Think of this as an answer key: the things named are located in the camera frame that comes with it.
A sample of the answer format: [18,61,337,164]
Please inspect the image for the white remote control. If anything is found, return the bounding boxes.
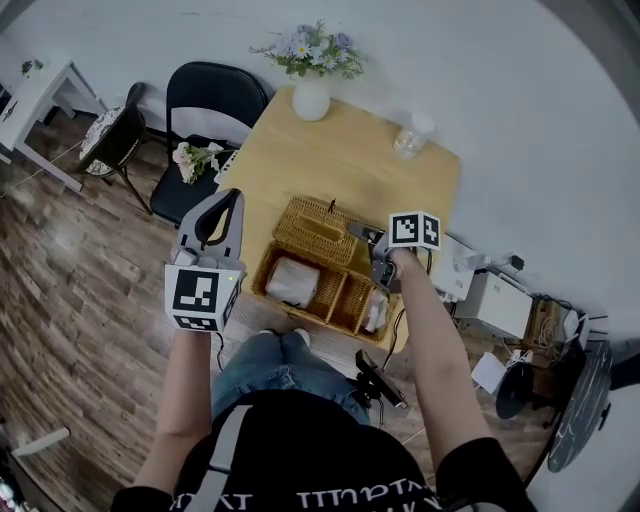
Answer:
[213,148,241,186]

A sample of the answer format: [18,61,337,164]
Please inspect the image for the dark wooden chair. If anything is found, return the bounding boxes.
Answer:
[74,82,154,217]

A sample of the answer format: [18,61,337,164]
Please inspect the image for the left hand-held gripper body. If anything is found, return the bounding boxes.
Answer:
[163,232,247,334]

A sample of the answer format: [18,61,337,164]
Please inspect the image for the pink flower bouquet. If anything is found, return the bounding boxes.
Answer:
[171,141,234,186]

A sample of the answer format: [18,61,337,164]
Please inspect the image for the person's right forearm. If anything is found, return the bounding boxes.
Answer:
[391,248,495,472]

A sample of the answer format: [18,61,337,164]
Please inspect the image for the white side table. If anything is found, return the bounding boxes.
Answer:
[0,59,109,194]

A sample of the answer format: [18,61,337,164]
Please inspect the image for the wicker basket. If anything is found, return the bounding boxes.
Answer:
[250,195,404,347]

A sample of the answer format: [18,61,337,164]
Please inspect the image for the round black marble table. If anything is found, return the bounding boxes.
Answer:
[546,339,616,474]

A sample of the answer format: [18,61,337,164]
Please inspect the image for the person's blue jeans legs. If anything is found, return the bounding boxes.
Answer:
[209,331,375,427]

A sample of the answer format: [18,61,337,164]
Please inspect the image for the black office chair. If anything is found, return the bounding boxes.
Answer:
[609,339,640,392]

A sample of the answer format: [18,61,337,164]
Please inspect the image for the patterned seat cushion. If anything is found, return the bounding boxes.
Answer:
[79,104,142,177]

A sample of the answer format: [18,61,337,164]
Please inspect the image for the black folding chair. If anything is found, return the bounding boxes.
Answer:
[149,61,271,229]

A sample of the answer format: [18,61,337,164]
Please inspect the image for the black device with cables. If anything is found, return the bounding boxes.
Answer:
[349,349,409,412]

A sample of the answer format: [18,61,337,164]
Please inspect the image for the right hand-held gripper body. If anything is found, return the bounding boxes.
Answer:
[369,211,442,295]

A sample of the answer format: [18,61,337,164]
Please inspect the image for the white flat board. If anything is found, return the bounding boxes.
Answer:
[11,425,72,459]

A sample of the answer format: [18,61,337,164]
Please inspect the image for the person's black shirt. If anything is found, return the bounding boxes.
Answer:
[110,388,537,512]

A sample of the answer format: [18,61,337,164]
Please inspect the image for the grey shoulder strap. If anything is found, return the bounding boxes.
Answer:
[191,403,255,512]

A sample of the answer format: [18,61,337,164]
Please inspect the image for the white paper sheet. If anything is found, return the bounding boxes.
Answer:
[470,351,509,397]

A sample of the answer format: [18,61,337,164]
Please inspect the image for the white vase with flowers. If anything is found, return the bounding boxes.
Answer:
[248,19,369,123]

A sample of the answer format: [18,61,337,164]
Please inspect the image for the person's left forearm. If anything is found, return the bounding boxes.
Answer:
[133,326,225,495]

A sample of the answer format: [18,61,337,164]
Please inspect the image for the white toaster oven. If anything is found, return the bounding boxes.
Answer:
[431,232,484,304]

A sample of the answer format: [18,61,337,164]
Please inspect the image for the white microwave oven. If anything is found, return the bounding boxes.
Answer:
[453,269,534,342]

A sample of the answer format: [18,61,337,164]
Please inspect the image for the clear plastic bottle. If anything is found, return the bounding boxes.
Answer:
[392,112,436,161]

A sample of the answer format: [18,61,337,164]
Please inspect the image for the wooden table with black pedestal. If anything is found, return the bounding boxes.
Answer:
[216,85,463,356]

